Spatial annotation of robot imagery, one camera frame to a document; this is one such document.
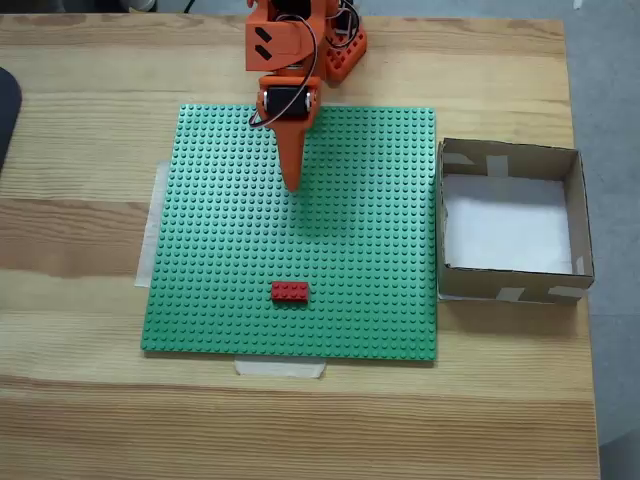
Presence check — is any white paper sheet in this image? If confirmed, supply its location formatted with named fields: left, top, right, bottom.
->
left=442, top=173, right=575, bottom=275

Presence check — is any green lego baseplate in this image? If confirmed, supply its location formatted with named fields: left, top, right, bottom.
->
left=139, top=103, right=440, bottom=365

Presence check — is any masking tape strip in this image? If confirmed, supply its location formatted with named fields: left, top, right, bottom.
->
left=234, top=357, right=329, bottom=380
left=134, top=159, right=171, bottom=290

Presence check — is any black rounded pad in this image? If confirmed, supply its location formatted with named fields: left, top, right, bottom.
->
left=0, top=67, right=24, bottom=174

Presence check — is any black controller board with cables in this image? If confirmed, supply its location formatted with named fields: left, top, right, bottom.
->
left=333, top=0, right=362, bottom=37

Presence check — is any red lego block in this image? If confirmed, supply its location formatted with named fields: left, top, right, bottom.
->
left=270, top=281, right=310, bottom=304

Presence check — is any open cardboard box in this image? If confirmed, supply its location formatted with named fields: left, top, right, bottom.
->
left=436, top=137, right=596, bottom=305

